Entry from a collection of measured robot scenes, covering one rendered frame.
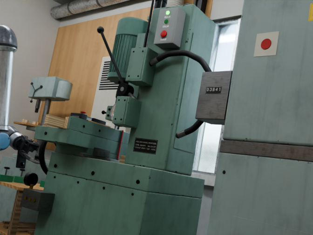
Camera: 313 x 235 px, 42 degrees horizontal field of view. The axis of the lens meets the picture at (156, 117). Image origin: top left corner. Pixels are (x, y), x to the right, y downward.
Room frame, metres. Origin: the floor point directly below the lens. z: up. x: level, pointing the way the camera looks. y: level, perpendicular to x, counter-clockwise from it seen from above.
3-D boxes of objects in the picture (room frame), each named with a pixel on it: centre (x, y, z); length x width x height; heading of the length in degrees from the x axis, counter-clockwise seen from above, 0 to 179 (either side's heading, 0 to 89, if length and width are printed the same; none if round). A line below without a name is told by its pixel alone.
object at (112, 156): (2.01, 0.23, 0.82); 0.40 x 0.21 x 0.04; 144
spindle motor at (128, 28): (1.98, 0.19, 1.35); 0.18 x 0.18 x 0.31
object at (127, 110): (1.74, 0.13, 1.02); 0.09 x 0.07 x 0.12; 144
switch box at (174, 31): (1.67, 0.01, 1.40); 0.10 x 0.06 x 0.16; 54
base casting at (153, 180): (1.90, 0.09, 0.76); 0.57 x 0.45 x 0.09; 54
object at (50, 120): (1.88, 0.26, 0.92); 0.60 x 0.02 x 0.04; 144
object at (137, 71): (1.73, 0.10, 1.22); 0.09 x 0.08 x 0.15; 54
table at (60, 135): (2.01, 0.29, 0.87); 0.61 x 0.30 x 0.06; 144
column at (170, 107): (1.81, -0.05, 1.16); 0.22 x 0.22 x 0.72; 54
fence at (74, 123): (1.93, 0.18, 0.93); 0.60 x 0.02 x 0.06; 144
